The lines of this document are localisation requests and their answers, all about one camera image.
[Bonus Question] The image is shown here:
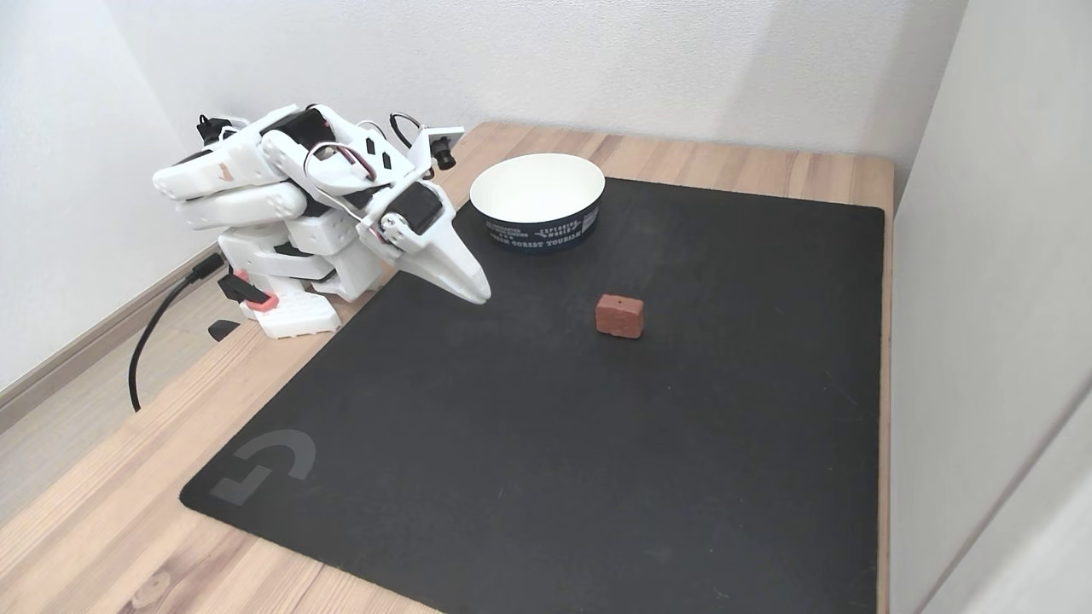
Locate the red-brown brick toy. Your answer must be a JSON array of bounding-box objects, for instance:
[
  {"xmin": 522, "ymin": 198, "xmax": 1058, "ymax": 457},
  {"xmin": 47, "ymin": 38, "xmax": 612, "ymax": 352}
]
[{"xmin": 595, "ymin": 293, "xmax": 645, "ymax": 340}]

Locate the white paper bowl navy band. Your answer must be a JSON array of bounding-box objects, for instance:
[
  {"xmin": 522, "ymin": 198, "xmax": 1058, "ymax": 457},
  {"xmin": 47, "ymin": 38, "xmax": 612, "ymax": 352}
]
[{"xmin": 469, "ymin": 153, "xmax": 607, "ymax": 253}]

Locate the black and red clamp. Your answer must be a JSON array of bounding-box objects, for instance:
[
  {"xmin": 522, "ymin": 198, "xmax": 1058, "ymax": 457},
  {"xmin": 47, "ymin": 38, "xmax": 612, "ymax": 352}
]
[{"xmin": 207, "ymin": 268, "xmax": 280, "ymax": 344}]

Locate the black mouse mat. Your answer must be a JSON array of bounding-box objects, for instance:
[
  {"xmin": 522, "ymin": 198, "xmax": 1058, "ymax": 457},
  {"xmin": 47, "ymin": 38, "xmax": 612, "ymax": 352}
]
[{"xmin": 179, "ymin": 177, "xmax": 886, "ymax": 614}]

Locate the small black camera white mount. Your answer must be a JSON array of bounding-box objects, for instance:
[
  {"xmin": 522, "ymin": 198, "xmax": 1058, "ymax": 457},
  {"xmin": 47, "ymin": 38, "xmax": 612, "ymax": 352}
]
[{"xmin": 422, "ymin": 125, "xmax": 467, "ymax": 171}]

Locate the thick black cable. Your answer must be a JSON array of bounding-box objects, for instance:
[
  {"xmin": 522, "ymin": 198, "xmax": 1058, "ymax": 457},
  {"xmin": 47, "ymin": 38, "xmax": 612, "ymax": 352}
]
[{"xmin": 128, "ymin": 253, "xmax": 228, "ymax": 413}]

